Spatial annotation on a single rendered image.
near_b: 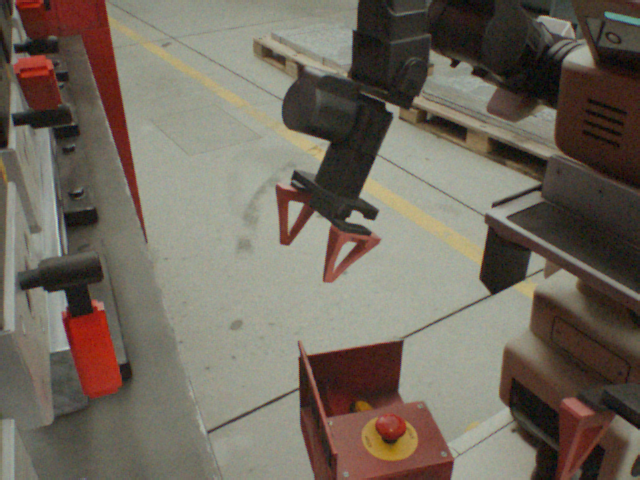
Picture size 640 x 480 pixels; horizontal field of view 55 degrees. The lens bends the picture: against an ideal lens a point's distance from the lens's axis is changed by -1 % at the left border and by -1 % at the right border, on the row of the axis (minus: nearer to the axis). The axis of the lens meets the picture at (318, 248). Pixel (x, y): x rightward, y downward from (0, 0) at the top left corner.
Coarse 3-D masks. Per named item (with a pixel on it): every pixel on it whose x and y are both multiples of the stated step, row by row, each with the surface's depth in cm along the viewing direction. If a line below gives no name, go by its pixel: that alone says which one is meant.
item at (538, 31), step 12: (540, 24) 78; (528, 36) 75; (540, 36) 77; (552, 36) 80; (564, 36) 79; (528, 48) 76; (540, 48) 77; (528, 60) 78; (540, 60) 77; (492, 72) 81; (504, 72) 80; (516, 72) 78; (528, 72) 78; (492, 84) 86; (504, 84) 83; (516, 84) 80; (528, 84) 80; (528, 96) 81
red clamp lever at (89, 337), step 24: (48, 264) 31; (72, 264) 31; (96, 264) 32; (24, 288) 31; (48, 288) 31; (72, 288) 32; (72, 312) 33; (96, 312) 33; (72, 336) 33; (96, 336) 34; (96, 360) 35; (96, 384) 35; (120, 384) 37
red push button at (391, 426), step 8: (384, 416) 79; (392, 416) 79; (376, 424) 79; (384, 424) 78; (392, 424) 78; (400, 424) 78; (384, 432) 78; (392, 432) 77; (400, 432) 78; (384, 440) 79; (392, 440) 79
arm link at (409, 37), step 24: (360, 0) 66; (384, 0) 63; (408, 0) 63; (360, 24) 67; (384, 24) 64; (408, 24) 64; (360, 48) 69; (384, 48) 65; (408, 48) 65; (360, 72) 70; (384, 72) 66
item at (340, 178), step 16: (336, 144) 71; (336, 160) 70; (352, 160) 70; (368, 160) 71; (304, 176) 73; (320, 176) 72; (336, 176) 71; (352, 176) 71; (320, 192) 71; (336, 192) 71; (352, 192) 71; (352, 208) 69; (368, 208) 71
